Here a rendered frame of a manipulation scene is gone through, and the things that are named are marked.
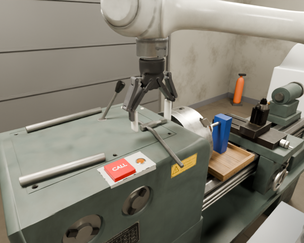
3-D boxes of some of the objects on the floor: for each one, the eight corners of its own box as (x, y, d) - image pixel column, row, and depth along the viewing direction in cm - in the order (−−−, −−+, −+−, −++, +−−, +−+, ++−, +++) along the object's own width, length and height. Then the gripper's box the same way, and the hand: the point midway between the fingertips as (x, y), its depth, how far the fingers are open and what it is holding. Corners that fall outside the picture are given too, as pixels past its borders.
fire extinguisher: (245, 104, 445) (252, 74, 416) (238, 107, 429) (244, 76, 400) (233, 101, 465) (239, 71, 436) (226, 103, 448) (231, 73, 420)
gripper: (120, 64, 50) (125, 141, 59) (191, 55, 63) (186, 118, 73) (106, 60, 55) (112, 131, 64) (174, 52, 69) (172, 112, 78)
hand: (152, 121), depth 68 cm, fingers open, 13 cm apart
